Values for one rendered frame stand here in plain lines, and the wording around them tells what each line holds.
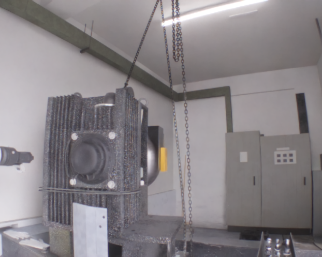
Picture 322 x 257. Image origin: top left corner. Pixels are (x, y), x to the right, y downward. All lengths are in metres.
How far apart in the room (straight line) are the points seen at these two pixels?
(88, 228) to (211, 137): 3.58
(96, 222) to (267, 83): 3.89
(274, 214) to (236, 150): 1.25
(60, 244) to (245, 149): 3.21
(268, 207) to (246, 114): 1.68
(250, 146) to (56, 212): 3.24
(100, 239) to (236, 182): 3.23
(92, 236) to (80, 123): 0.59
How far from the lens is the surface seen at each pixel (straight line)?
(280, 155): 3.87
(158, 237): 1.06
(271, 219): 3.99
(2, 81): 2.14
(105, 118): 1.14
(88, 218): 0.94
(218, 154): 4.22
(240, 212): 4.00
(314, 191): 3.96
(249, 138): 3.91
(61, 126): 1.28
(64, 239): 1.39
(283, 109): 4.21
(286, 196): 3.92
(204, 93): 4.38
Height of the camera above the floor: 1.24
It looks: 9 degrees up
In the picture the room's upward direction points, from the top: straight up
